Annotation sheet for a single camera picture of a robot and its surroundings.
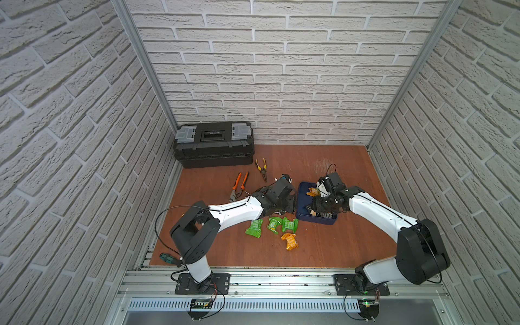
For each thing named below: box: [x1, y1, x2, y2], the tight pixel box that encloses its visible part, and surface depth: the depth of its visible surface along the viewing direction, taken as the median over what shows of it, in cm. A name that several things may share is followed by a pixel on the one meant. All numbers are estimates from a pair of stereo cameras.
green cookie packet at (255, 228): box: [245, 218, 264, 239], surface depth 89 cm
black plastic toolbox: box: [173, 121, 256, 169], surface depth 102 cm
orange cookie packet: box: [280, 232, 299, 251], surface depth 85 cm
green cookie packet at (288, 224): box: [281, 216, 300, 234], surface depth 89 cm
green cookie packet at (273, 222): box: [266, 216, 283, 235], surface depth 89 cm
